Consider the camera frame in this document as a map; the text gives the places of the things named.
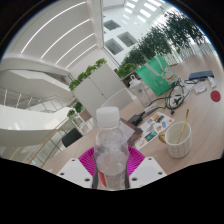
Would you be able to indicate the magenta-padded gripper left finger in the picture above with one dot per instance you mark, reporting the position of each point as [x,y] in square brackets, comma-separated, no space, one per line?
[71,173]

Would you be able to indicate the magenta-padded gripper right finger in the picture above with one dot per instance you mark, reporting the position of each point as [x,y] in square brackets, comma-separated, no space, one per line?
[148,171]

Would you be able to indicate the clear plastic water bottle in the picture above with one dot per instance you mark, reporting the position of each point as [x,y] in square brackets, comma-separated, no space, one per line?
[111,156]

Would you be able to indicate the black chair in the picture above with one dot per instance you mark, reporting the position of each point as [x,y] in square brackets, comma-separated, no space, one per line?
[71,137]

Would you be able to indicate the white grid-pattern mug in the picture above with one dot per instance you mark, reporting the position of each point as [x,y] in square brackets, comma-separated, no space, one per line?
[180,146]

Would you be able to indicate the colourful sticker sheet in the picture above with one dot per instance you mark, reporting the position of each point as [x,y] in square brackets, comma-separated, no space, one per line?
[155,128]

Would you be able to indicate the black power adapter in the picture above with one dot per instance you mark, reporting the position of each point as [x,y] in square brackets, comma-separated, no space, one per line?
[136,119]

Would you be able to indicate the gold stirring stick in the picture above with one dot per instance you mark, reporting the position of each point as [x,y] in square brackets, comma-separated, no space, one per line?
[183,126]

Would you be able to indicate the small potted green plants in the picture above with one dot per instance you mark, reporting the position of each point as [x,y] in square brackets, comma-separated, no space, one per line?
[78,106]

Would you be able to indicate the clear lidded drink tumbler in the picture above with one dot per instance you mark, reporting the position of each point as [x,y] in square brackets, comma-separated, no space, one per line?
[140,91]

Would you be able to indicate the white cabinet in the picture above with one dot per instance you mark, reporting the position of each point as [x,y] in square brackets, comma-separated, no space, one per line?
[96,88]

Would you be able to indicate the green tote bag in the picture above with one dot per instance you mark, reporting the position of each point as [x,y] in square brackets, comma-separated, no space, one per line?
[155,76]

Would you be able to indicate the white plastic packet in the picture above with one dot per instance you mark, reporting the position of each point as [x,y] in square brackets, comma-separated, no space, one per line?
[200,87]

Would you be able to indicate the flat round red coaster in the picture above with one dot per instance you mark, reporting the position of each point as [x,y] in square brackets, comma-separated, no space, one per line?
[215,95]

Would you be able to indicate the green plants atop cabinet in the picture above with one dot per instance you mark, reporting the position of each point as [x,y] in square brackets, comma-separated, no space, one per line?
[88,71]

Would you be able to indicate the low green planter bush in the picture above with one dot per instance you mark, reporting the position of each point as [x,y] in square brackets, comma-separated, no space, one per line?
[126,70]

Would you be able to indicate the ceiling light strips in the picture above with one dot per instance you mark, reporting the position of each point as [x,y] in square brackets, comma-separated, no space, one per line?
[63,36]

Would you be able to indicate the row of tall green plants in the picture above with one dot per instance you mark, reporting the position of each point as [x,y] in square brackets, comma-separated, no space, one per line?
[166,33]

